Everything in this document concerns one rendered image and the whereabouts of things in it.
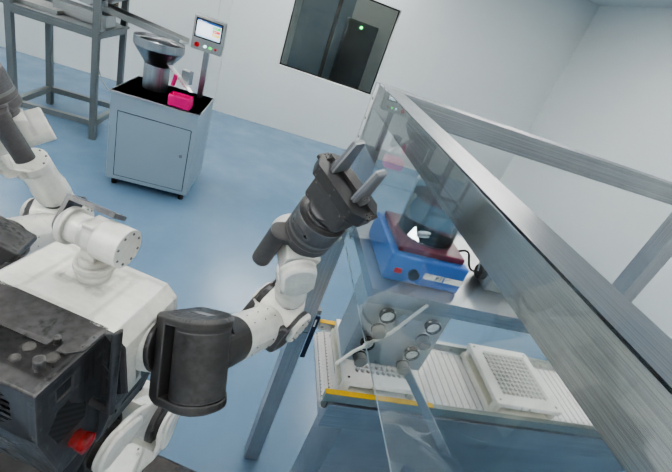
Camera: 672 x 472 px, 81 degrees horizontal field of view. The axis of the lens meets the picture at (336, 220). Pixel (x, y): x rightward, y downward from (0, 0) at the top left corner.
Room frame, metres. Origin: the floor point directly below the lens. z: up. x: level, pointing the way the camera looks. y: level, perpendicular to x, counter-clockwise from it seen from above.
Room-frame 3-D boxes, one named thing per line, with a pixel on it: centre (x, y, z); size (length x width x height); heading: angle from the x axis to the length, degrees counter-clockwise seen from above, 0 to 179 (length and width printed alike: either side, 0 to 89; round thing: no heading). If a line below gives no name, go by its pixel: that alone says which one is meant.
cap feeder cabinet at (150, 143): (2.98, 1.60, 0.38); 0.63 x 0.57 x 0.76; 104
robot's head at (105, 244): (0.49, 0.34, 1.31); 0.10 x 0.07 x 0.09; 87
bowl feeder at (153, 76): (3.02, 1.65, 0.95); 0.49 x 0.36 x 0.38; 104
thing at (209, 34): (3.16, 1.43, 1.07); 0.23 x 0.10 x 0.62; 104
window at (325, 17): (5.80, 0.84, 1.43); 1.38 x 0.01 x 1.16; 104
